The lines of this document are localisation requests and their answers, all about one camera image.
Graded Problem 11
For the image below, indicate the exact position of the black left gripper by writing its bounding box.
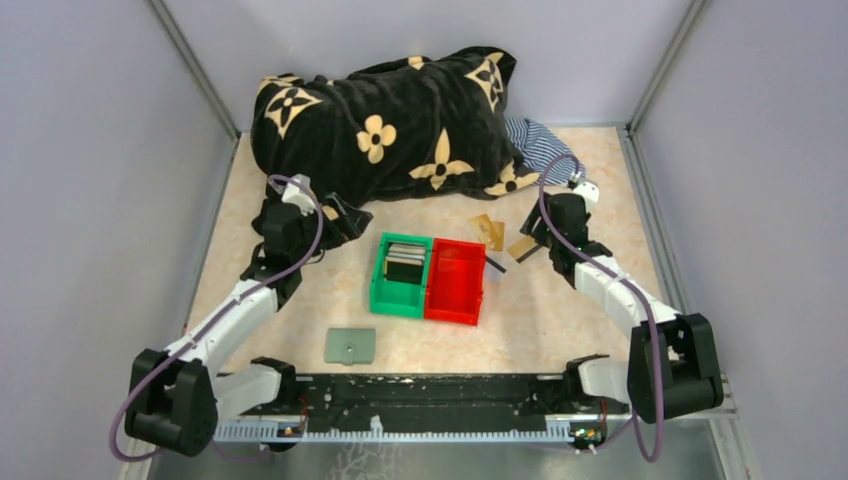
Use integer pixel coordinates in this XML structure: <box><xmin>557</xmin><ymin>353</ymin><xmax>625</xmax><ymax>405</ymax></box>
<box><xmin>291</xmin><ymin>192</ymin><xmax>372</xmax><ymax>266</ymax></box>

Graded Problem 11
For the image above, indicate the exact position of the mint green card holder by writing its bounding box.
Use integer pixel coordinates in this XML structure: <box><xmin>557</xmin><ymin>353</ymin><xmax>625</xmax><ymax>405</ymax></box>
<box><xmin>324</xmin><ymin>327</ymin><xmax>377</xmax><ymax>366</ymax></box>

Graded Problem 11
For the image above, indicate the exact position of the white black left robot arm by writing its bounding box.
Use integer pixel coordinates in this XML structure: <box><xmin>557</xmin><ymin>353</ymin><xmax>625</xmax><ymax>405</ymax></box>
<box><xmin>110</xmin><ymin>191</ymin><xmax>328</xmax><ymax>460</ymax></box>

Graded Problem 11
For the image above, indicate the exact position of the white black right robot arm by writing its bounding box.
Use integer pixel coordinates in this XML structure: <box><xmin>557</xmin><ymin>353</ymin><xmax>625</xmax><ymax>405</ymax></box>
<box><xmin>521</xmin><ymin>193</ymin><xmax>725</xmax><ymax>424</ymax></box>

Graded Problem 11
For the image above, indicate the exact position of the gold card with stripe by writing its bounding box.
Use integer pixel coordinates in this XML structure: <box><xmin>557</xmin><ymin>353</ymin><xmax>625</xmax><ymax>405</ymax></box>
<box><xmin>506</xmin><ymin>236</ymin><xmax>541</xmax><ymax>263</ymax></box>

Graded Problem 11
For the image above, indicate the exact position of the gold patterned card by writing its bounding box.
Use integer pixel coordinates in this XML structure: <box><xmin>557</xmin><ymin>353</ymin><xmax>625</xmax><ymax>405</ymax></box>
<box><xmin>468</xmin><ymin>214</ymin><xmax>505</xmax><ymax>252</ymax></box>

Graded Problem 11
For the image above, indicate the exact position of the white card black stripe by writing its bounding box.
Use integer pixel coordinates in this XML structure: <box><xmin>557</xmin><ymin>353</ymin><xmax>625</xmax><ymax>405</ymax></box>
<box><xmin>484</xmin><ymin>256</ymin><xmax>507</xmax><ymax>282</ymax></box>

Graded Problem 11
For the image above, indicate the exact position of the black card in bin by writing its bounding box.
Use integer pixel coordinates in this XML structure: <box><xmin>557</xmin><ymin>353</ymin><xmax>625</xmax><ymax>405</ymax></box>
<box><xmin>384</xmin><ymin>257</ymin><xmax>424</xmax><ymax>285</ymax></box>

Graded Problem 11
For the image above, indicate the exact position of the stack of cards in bin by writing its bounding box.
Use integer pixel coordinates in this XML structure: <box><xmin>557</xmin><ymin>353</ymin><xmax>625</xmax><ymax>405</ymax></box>
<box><xmin>387</xmin><ymin>242</ymin><xmax>427</xmax><ymax>262</ymax></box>

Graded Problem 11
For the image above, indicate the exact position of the blue white striped cloth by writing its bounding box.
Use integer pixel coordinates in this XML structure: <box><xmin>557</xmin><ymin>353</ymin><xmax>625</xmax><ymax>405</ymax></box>
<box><xmin>505</xmin><ymin>117</ymin><xmax>587</xmax><ymax>186</ymax></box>

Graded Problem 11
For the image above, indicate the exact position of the green plastic bin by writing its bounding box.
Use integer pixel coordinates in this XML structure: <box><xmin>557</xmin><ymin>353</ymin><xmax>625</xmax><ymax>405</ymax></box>
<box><xmin>369</xmin><ymin>232</ymin><xmax>434</xmax><ymax>319</ymax></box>

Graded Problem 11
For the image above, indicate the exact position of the red plastic bin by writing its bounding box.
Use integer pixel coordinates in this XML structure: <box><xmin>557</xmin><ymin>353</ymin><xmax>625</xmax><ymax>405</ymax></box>
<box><xmin>424</xmin><ymin>238</ymin><xmax>486</xmax><ymax>326</ymax></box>

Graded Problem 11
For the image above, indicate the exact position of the black floral blanket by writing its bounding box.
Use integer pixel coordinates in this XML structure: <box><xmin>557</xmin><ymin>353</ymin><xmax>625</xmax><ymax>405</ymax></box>
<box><xmin>250</xmin><ymin>46</ymin><xmax>540</xmax><ymax>207</ymax></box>

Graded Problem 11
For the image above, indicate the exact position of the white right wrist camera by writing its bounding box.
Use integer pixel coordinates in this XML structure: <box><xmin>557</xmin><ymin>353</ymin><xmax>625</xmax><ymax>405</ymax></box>
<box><xmin>571</xmin><ymin>178</ymin><xmax>600</xmax><ymax>210</ymax></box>

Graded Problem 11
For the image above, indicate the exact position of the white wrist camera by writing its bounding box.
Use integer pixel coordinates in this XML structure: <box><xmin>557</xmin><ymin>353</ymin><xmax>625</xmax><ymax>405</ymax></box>
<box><xmin>281</xmin><ymin>174</ymin><xmax>316</xmax><ymax>216</ymax></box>
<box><xmin>571</xmin><ymin>178</ymin><xmax>600</xmax><ymax>210</ymax></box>

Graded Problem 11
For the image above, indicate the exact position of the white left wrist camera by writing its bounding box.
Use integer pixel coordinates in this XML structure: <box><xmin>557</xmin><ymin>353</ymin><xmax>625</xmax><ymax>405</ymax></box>
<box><xmin>281</xmin><ymin>174</ymin><xmax>316</xmax><ymax>216</ymax></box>

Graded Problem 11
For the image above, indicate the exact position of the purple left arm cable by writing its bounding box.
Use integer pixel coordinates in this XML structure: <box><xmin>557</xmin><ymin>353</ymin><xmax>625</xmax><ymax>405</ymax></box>
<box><xmin>109</xmin><ymin>174</ymin><xmax>326</xmax><ymax>463</ymax></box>

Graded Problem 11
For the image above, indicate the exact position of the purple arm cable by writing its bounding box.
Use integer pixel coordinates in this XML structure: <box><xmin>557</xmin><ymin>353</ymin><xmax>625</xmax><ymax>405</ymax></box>
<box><xmin>537</xmin><ymin>153</ymin><xmax>666</xmax><ymax>464</ymax></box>
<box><xmin>109</xmin><ymin>174</ymin><xmax>326</xmax><ymax>463</ymax></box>

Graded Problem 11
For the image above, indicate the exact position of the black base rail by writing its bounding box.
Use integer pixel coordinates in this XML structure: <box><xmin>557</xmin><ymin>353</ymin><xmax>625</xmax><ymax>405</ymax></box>
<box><xmin>245</xmin><ymin>374</ymin><xmax>630</xmax><ymax>434</ymax></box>

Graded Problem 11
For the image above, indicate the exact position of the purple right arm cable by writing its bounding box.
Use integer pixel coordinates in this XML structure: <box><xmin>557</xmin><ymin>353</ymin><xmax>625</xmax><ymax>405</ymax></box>
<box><xmin>537</xmin><ymin>153</ymin><xmax>666</xmax><ymax>464</ymax></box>

